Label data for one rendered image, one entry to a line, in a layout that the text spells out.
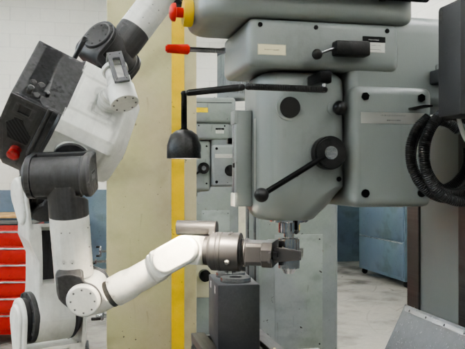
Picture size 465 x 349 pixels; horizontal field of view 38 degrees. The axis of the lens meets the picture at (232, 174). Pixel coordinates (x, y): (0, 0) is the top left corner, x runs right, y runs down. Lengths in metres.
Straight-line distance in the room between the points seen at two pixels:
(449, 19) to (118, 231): 2.18
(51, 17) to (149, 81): 7.56
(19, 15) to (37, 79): 9.09
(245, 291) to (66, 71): 0.77
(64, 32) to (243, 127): 9.26
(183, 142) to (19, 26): 9.39
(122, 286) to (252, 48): 0.61
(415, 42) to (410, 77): 0.08
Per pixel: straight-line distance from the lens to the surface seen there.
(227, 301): 1.93
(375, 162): 1.46
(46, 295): 1.94
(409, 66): 1.53
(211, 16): 1.42
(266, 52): 1.40
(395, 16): 1.51
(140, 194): 3.18
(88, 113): 1.65
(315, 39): 1.44
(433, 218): 1.70
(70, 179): 1.52
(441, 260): 1.67
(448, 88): 1.31
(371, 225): 9.58
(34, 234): 1.91
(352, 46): 1.43
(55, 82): 1.67
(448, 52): 1.32
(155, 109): 3.20
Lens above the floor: 1.41
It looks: level
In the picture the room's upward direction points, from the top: straight up
